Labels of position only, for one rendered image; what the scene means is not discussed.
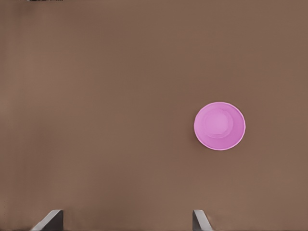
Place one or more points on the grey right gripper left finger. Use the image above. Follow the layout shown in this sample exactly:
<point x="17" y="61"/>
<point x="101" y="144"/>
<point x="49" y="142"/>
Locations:
<point x="51" y="221"/>

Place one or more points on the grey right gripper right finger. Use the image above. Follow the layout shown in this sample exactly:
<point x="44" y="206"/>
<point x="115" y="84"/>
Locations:
<point x="201" y="222"/>

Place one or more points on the pink bowl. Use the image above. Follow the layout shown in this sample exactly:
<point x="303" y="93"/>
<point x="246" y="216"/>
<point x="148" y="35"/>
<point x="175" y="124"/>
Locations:
<point x="219" y="125"/>

